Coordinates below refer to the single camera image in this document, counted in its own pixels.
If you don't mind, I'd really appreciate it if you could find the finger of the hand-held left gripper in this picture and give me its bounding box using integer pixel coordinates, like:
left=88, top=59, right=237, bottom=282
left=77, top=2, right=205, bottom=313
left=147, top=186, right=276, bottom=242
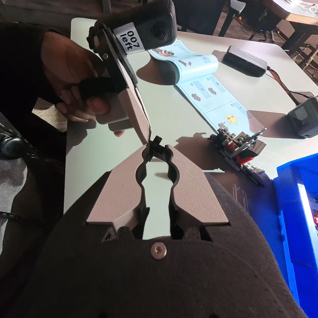
left=96, top=84, right=152, bottom=144
left=108, top=120, right=134, bottom=132

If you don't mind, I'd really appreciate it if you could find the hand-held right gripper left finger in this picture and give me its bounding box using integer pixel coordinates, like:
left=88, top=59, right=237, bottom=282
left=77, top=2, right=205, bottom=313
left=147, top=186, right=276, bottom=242
left=86, top=144, right=150, bottom=232

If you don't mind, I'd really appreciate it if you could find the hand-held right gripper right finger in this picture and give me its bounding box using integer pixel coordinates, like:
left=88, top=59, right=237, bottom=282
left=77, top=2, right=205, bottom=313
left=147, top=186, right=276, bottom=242
left=165, top=145, right=229, bottom=227

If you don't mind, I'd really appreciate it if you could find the black studded brick plate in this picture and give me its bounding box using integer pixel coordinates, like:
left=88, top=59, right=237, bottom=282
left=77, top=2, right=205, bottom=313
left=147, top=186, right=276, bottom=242
left=149, top=135, right=166, bottom=162

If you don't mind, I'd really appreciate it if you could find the toy brick truck model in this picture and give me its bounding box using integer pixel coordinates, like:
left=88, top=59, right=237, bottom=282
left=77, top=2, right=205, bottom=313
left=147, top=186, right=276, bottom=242
left=207, top=127, right=268, bottom=188

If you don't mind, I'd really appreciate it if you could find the blue plastic bin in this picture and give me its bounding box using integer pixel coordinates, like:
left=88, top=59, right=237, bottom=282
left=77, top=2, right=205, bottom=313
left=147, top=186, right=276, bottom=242
left=273, top=153, right=318, bottom=318

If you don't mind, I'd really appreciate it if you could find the person's left forearm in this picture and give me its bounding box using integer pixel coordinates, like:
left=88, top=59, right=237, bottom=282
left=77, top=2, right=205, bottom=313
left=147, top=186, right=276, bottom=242
left=0, top=22, right=65, bottom=117

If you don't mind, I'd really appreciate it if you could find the wooden side desk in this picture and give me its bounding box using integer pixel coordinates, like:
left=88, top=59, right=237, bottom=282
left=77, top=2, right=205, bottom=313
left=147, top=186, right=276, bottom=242
left=262, top=0, right=318, bottom=50

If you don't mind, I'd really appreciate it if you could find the person's left hand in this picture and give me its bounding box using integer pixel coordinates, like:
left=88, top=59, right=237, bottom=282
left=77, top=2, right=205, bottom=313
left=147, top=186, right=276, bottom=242
left=41, top=32, right=125, bottom=137

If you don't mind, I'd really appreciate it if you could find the black office chair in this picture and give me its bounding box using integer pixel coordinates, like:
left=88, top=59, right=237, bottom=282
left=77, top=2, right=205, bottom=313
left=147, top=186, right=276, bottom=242
left=173, top=0, right=246, bottom=37

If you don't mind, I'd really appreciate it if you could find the light blue instruction booklet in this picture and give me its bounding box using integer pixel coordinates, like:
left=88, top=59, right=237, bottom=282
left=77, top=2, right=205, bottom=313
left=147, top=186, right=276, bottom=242
left=148, top=38, right=266, bottom=136

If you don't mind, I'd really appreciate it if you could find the black rectangular box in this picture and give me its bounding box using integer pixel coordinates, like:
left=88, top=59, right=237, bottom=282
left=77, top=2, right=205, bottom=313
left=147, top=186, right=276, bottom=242
left=222, top=45, right=268, bottom=78

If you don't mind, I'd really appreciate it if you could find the grey hoodie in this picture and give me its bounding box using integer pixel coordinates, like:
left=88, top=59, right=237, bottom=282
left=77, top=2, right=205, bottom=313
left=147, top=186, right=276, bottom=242
left=0, top=159, right=50, bottom=249

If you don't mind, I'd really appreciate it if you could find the pile of mixed toy bricks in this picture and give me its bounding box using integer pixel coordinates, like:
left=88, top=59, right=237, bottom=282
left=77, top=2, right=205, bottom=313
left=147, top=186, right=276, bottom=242
left=309, top=196, right=318, bottom=228

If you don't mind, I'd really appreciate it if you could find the dark grey cube device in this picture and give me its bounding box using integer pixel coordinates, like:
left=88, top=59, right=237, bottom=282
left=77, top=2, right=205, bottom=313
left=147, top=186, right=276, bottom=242
left=287, top=96, right=318, bottom=139

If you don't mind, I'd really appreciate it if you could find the black strap with buckle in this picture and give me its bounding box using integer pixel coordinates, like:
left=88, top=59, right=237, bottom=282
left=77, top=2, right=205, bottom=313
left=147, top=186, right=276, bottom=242
left=0, top=134, right=25, bottom=159

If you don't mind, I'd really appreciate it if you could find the black cable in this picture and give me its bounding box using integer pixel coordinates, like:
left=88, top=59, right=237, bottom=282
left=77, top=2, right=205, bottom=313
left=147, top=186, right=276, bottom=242
left=266, top=66, right=315, bottom=106

